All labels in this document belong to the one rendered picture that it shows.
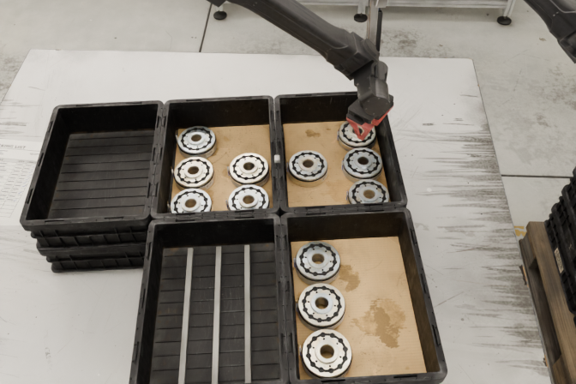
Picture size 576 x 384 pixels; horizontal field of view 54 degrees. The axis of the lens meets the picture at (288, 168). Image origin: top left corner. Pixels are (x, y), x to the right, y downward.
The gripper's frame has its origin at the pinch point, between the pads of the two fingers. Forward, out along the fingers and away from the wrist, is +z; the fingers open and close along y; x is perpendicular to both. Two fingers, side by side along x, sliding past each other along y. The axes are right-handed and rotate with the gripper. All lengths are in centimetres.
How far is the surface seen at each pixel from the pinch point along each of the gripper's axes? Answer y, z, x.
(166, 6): 94, 97, 201
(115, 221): -55, 5, 31
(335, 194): -11.2, 15.3, 0.9
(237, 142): -13.9, 14.9, 33.1
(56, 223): -64, 4, 41
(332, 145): 1.9, 15.3, 11.8
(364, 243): -18.8, 15.4, -13.3
